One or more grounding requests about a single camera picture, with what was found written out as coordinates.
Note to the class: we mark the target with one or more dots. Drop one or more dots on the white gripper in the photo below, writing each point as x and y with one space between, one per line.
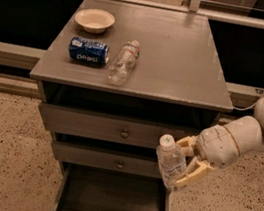
216 145

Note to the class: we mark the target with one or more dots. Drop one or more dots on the blue label plastic bottle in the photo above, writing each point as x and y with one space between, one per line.
171 161

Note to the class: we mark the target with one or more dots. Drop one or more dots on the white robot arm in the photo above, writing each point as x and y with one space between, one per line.
247 132

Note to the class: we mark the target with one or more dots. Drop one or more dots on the grey top drawer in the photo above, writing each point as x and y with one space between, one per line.
99 126

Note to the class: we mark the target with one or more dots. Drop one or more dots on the grey middle drawer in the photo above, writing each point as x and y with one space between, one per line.
105 159

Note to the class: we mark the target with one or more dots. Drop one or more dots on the grey wooden drawer cabinet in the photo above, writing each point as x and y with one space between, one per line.
177 80

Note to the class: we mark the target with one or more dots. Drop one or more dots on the clear crushed plastic bottle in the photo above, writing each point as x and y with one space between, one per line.
123 63

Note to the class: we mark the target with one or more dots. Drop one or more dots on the grey open bottom drawer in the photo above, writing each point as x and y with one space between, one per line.
92 189

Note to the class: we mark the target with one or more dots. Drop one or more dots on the blue pepsi can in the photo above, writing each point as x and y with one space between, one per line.
89 50

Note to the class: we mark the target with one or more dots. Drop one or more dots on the white bowl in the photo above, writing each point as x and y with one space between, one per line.
94 20

